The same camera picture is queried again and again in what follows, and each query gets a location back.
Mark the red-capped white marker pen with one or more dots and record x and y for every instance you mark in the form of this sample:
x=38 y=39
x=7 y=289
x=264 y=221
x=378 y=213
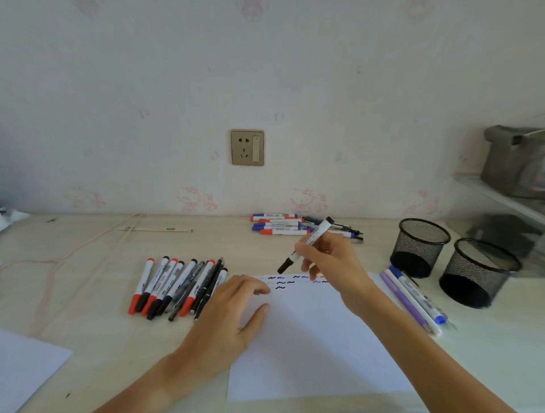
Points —
x=142 y=283
x=200 y=283
x=164 y=278

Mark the black slim pen silver tip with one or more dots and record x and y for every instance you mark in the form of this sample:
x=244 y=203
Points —
x=217 y=266
x=208 y=289

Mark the light wooden table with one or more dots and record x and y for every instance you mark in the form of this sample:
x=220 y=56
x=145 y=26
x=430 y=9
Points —
x=106 y=340

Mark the blue-capped white marker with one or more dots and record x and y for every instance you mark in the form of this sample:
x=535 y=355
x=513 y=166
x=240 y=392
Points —
x=396 y=271

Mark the pile of assorted pens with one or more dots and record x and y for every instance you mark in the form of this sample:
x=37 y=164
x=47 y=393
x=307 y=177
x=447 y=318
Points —
x=276 y=225

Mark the white paper sheet with squiggles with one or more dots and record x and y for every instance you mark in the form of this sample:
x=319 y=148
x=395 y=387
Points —
x=315 y=361

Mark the blank white paper sheet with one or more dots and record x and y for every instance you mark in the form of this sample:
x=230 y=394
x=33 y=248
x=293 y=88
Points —
x=25 y=366

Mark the black mesh cup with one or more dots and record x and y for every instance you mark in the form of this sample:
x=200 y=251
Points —
x=479 y=272
x=419 y=249

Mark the wooden pencil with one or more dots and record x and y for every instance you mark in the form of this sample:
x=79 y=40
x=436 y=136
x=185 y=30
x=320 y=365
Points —
x=449 y=324

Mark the clear acrylic rack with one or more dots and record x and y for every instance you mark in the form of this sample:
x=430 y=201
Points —
x=498 y=195

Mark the person's left hand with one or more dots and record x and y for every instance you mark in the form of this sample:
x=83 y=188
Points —
x=217 y=336

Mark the paper-wrapped chopsticks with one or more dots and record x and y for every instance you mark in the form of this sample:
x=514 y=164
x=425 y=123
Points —
x=153 y=229

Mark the purple slim pen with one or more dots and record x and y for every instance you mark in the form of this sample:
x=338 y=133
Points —
x=402 y=300

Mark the person's right hand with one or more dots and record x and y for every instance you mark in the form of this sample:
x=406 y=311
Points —
x=340 y=268

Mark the gold wall socket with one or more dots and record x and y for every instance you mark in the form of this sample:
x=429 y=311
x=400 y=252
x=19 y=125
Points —
x=242 y=149

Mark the small white scrap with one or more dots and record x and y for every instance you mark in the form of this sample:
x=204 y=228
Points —
x=10 y=217

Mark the person's right forearm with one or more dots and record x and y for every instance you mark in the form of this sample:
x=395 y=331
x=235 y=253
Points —
x=426 y=361

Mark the white slim pen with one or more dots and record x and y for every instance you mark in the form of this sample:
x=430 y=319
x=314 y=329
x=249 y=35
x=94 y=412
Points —
x=413 y=304

